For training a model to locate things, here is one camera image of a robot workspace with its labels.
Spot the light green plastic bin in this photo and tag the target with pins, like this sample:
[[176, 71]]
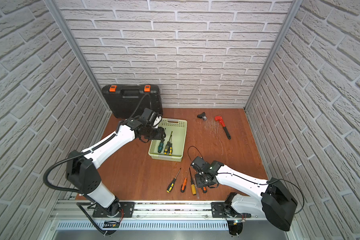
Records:
[[179, 128]]

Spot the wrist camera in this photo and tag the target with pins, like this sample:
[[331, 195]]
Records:
[[150, 118], [200, 165]]

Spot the red pipe wrench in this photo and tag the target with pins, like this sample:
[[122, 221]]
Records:
[[221, 121]]

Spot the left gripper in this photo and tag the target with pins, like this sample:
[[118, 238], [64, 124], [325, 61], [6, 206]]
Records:
[[162, 136]]

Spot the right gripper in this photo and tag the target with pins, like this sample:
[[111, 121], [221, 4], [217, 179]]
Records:
[[198, 182]]

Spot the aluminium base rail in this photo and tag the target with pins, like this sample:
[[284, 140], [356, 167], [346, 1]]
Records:
[[149, 210]]

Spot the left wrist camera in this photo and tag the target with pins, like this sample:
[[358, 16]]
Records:
[[150, 118]]

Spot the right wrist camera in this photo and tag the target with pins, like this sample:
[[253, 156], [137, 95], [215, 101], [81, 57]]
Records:
[[200, 165]]

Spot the black plastic tool case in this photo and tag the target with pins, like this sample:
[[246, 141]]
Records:
[[131, 100]]

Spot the small black caster wheel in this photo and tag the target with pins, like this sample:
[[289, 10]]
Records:
[[202, 116]]

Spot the green black screwdriver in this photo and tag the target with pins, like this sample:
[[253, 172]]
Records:
[[161, 145]]

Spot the orange black screwdriver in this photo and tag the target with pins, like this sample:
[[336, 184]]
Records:
[[184, 184]]

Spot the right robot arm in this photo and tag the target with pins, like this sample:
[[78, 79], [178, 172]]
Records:
[[254, 197]]

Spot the yellow handle screwdriver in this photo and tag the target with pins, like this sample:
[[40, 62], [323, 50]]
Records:
[[193, 187]]

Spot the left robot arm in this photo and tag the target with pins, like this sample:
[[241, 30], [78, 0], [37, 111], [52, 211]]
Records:
[[82, 167]]

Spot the black yellow small screwdriver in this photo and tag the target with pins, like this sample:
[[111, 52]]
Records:
[[170, 148]]

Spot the black yellow dotted screwdriver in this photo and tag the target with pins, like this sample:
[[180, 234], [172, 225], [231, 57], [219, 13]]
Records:
[[166, 148]]

